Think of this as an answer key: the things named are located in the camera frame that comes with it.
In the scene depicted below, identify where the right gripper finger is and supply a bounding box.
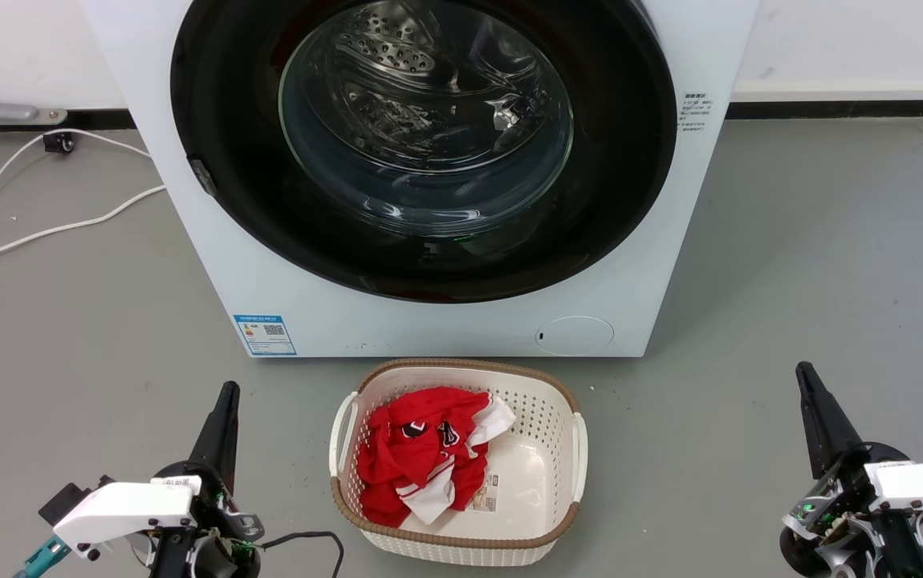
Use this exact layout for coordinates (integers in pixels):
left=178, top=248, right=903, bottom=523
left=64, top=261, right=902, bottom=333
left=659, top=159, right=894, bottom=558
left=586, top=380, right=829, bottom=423
left=796, top=361, right=841, bottom=480
left=803, top=362, right=865, bottom=466

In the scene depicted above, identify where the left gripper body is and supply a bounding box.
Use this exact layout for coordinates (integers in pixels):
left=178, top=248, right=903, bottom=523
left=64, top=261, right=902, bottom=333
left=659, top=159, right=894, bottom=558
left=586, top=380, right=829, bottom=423
left=148, top=462, right=266, bottom=578

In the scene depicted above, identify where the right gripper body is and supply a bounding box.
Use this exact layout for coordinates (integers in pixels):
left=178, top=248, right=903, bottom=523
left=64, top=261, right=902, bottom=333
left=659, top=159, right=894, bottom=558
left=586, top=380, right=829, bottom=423
left=779, top=442, right=923, bottom=578

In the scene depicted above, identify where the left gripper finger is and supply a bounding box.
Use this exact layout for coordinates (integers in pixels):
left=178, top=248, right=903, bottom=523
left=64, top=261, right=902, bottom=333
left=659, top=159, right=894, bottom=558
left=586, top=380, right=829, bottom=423
left=219, top=381, right=242, bottom=495
left=189, top=381, right=231, bottom=482

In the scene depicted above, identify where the round black glass washer door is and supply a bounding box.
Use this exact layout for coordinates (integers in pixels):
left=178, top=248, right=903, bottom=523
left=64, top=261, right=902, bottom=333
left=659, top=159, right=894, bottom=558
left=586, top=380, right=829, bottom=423
left=170, top=0, right=677, bottom=304

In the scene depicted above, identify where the white front-load washing machine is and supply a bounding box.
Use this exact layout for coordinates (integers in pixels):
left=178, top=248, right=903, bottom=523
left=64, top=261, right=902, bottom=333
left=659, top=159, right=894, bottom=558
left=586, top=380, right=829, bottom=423
left=80, top=0, right=759, bottom=359

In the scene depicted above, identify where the blue energy label sticker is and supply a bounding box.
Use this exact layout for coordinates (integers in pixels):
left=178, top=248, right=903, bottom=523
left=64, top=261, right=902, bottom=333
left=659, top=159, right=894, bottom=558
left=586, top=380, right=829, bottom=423
left=234, top=315, right=298, bottom=356

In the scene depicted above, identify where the red and white garment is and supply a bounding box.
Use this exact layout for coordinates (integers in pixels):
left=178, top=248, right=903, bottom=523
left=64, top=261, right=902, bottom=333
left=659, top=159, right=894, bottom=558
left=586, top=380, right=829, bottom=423
left=357, top=387, right=517, bottom=528

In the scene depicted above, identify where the small paper label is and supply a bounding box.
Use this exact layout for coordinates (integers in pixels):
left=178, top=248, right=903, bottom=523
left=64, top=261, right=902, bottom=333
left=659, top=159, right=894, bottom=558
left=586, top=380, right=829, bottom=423
left=466, top=474, right=499, bottom=513

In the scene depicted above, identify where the round white filter cover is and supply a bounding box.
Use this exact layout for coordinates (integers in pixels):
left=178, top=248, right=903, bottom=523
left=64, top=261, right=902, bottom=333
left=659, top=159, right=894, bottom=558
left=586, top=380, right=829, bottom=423
left=535, top=315, right=615, bottom=356

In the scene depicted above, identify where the white plastic laundry basket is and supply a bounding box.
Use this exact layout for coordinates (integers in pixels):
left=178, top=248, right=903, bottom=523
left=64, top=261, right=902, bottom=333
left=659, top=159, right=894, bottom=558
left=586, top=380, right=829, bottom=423
left=329, top=358, right=588, bottom=568

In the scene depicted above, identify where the small printed text sticker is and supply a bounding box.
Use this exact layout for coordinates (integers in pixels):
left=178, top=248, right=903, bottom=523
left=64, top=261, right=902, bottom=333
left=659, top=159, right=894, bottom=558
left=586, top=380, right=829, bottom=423
left=678, top=91, right=715, bottom=137

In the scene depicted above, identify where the teal cable connector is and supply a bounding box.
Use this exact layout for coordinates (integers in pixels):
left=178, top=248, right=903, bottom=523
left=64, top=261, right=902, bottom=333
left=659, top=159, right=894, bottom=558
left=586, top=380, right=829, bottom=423
left=12, top=536, right=71, bottom=578

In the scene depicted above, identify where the thick white cable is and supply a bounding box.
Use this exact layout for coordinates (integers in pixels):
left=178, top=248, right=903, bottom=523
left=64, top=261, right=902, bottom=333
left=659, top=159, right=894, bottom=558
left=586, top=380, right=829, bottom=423
left=0, top=185, right=167, bottom=271

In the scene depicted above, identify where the thin white cable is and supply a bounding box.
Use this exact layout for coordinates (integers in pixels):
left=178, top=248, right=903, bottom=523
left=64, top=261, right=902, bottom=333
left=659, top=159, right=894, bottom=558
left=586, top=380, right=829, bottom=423
left=0, top=128, right=153, bottom=270

